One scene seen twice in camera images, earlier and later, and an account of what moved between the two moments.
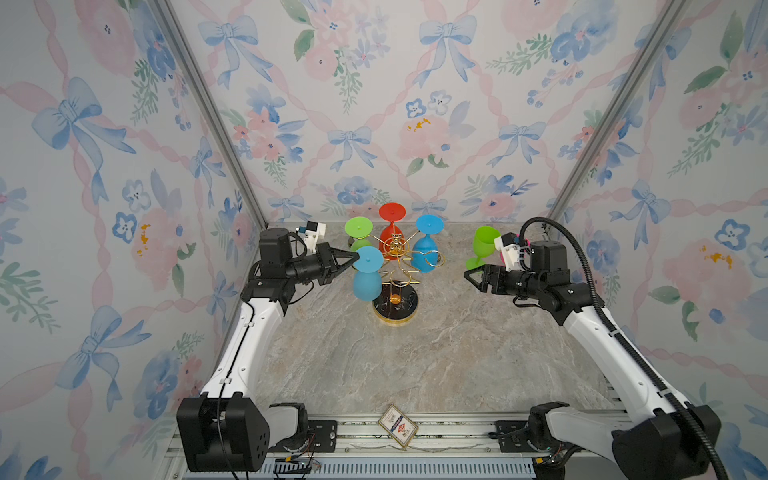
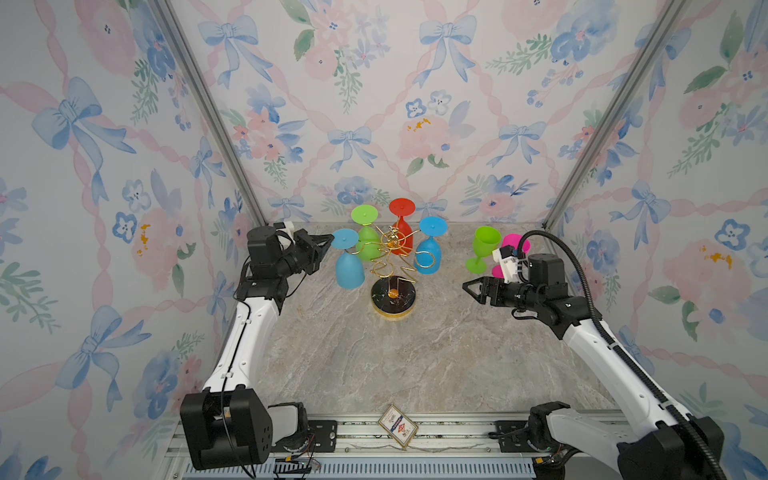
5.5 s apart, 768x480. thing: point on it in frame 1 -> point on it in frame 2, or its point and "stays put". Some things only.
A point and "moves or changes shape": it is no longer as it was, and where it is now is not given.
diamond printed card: (400, 426) stays put
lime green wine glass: (483, 246) stays put
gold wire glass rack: (398, 300) moves or changes shape
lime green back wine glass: (359, 228) moves or changes shape
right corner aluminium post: (665, 28) stays put
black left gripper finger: (337, 258) -> (318, 243)
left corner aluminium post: (180, 39) stays put
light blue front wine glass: (368, 275) -> (349, 270)
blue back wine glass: (425, 253) stays put
